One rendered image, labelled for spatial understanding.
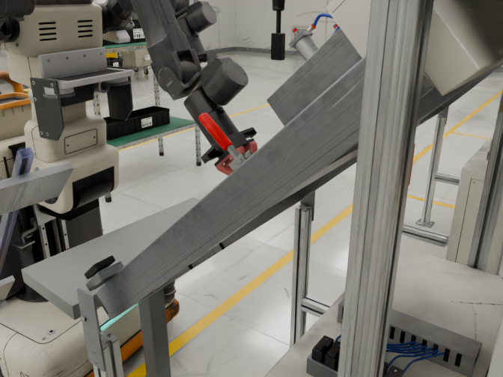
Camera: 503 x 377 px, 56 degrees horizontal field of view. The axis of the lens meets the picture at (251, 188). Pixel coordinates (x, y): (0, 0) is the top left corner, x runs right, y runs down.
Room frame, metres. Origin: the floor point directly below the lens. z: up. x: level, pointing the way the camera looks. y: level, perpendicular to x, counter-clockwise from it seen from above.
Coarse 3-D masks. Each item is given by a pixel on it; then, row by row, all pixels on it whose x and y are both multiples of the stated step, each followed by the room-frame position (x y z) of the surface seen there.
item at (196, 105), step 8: (200, 88) 0.85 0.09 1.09; (192, 96) 0.84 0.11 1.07; (200, 96) 0.84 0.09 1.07; (184, 104) 0.85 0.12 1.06; (192, 104) 0.84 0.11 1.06; (200, 104) 0.83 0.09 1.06; (208, 104) 0.83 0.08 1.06; (216, 104) 0.84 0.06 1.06; (192, 112) 0.84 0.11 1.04; (200, 112) 0.83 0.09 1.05; (208, 112) 0.82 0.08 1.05
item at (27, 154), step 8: (24, 152) 0.47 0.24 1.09; (32, 152) 0.48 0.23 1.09; (16, 160) 0.48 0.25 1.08; (24, 160) 0.47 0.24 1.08; (32, 160) 0.48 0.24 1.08; (16, 168) 0.48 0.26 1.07; (24, 168) 0.48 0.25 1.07; (8, 216) 0.54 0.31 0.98; (16, 216) 0.55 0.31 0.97; (0, 224) 0.56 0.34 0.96; (8, 224) 0.55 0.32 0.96; (0, 232) 0.57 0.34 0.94; (8, 232) 0.57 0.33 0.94; (0, 240) 0.58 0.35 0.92; (8, 240) 0.59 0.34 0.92; (0, 248) 0.59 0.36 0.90; (0, 256) 0.61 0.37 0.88; (0, 264) 0.63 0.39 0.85; (0, 272) 0.66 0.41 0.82
